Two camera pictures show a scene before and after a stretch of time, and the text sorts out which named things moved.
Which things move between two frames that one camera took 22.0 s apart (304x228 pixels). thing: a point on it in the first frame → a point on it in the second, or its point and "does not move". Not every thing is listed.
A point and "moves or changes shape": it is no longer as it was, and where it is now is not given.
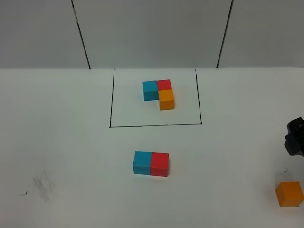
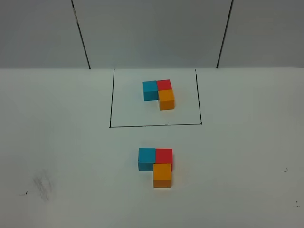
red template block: x=164 y=84 does not move
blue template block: x=150 y=90 does not move
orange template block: x=166 y=99 does not move
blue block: x=142 y=162 moves or changes shape
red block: x=159 y=164 → x=164 y=156
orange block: x=289 y=194 → x=162 y=175
